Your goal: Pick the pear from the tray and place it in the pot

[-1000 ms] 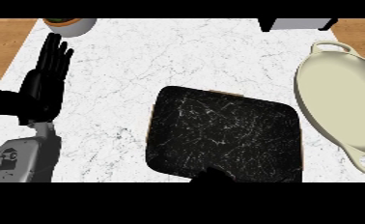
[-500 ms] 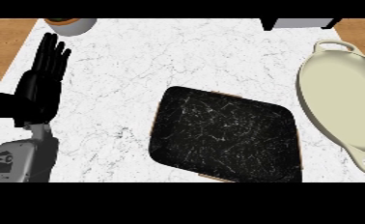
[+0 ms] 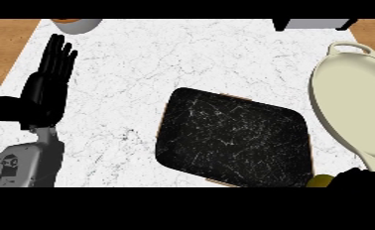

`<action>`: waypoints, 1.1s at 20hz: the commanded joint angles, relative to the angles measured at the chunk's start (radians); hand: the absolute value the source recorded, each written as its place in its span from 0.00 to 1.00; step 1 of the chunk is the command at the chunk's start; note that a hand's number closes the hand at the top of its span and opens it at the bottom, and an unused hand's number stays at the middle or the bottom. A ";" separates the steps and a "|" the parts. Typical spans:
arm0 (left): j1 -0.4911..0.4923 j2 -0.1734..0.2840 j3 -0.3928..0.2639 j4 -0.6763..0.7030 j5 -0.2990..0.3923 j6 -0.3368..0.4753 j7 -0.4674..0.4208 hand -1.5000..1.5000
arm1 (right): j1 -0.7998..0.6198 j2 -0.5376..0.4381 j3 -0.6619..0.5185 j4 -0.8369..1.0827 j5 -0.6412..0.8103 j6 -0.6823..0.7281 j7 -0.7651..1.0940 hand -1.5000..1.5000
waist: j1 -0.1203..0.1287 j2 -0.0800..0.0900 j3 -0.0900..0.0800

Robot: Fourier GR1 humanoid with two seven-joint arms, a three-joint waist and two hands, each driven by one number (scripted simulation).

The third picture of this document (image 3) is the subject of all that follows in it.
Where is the yellow-green pear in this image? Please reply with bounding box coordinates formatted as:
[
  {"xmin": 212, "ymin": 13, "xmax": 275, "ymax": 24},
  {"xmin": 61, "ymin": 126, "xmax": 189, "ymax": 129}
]
[{"xmin": 306, "ymin": 173, "xmax": 337, "ymax": 188}]

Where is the grey round cup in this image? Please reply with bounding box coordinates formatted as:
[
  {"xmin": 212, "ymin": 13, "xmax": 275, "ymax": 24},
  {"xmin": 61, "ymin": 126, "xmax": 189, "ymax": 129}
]
[{"xmin": 52, "ymin": 19, "xmax": 104, "ymax": 36}]

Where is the cream white pot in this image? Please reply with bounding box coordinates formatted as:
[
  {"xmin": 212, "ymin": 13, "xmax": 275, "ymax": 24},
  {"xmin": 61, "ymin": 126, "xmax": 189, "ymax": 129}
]
[{"xmin": 308, "ymin": 41, "xmax": 375, "ymax": 173}]

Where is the black scratched tray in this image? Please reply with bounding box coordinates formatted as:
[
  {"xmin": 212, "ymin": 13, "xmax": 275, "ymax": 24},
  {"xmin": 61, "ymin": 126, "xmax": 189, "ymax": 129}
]
[{"xmin": 154, "ymin": 86, "xmax": 315, "ymax": 188}]

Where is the grey appliance with black legs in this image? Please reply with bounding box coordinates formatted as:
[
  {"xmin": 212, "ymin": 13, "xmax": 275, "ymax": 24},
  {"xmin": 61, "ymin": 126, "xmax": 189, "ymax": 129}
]
[{"xmin": 272, "ymin": 19, "xmax": 359, "ymax": 32}]

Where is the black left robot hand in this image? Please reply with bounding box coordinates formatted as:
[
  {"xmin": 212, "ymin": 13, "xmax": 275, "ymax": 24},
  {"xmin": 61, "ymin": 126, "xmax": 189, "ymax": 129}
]
[{"xmin": 0, "ymin": 33, "xmax": 80, "ymax": 131}]

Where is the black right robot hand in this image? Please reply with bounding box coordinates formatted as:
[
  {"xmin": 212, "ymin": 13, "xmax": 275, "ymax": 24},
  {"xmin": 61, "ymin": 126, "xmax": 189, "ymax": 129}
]
[{"xmin": 328, "ymin": 167, "xmax": 375, "ymax": 188}]

